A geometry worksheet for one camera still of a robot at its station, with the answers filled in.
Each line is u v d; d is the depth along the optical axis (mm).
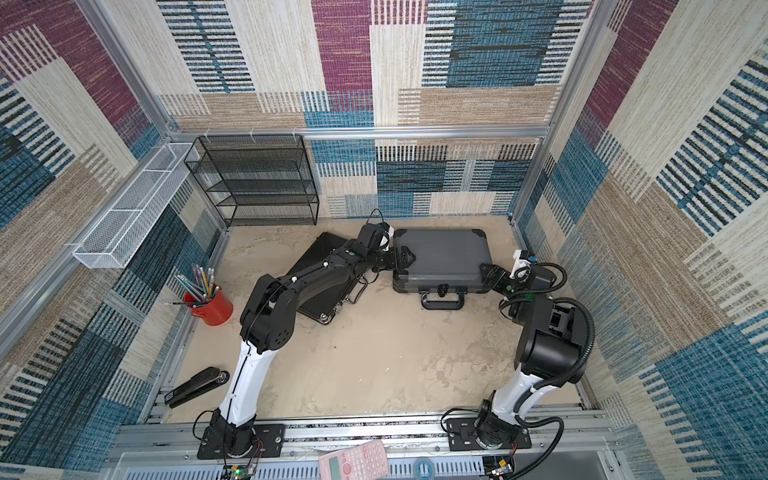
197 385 802
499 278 849
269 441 734
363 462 699
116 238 715
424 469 700
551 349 484
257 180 1099
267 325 578
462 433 733
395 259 871
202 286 888
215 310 929
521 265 854
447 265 950
